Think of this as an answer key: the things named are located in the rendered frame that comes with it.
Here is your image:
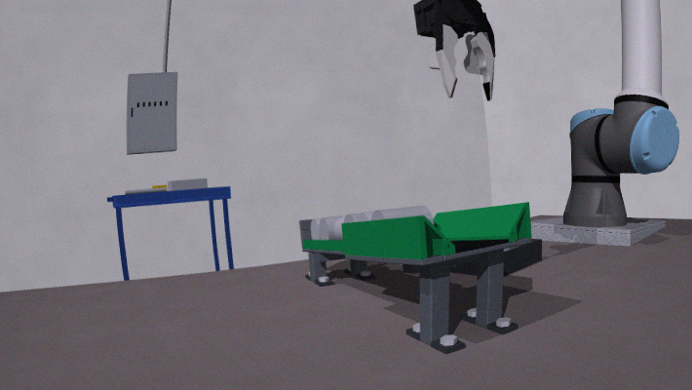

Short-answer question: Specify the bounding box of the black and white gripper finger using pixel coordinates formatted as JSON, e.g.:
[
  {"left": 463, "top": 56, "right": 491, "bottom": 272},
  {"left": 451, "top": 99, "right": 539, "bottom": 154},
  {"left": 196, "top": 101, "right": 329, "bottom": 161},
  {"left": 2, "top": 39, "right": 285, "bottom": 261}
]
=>
[
  {"left": 464, "top": 13, "right": 495, "bottom": 101},
  {"left": 428, "top": 3, "right": 458, "bottom": 98}
]

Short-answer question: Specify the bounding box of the grey cylinder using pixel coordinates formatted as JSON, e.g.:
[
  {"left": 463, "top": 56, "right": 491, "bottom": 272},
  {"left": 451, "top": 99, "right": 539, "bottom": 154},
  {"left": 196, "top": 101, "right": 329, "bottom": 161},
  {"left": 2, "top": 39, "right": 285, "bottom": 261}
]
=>
[
  {"left": 319, "top": 216, "right": 341, "bottom": 240},
  {"left": 357, "top": 212, "right": 373, "bottom": 222},
  {"left": 311, "top": 218, "right": 321, "bottom": 240},
  {"left": 334, "top": 215, "right": 346, "bottom": 240},
  {"left": 371, "top": 206, "right": 434, "bottom": 224},
  {"left": 344, "top": 214, "right": 359, "bottom": 223}
]

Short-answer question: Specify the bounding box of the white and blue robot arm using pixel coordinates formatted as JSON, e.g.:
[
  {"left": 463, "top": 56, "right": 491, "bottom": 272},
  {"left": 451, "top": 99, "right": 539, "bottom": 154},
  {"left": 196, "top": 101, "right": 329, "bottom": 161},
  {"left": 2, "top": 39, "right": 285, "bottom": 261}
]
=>
[{"left": 563, "top": 0, "right": 679, "bottom": 227}]

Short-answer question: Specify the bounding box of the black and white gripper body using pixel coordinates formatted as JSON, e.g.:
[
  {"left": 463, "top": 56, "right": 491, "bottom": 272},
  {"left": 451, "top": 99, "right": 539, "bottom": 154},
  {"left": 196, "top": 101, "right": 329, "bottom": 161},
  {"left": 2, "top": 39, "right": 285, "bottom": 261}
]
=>
[{"left": 413, "top": 0, "right": 484, "bottom": 39}]

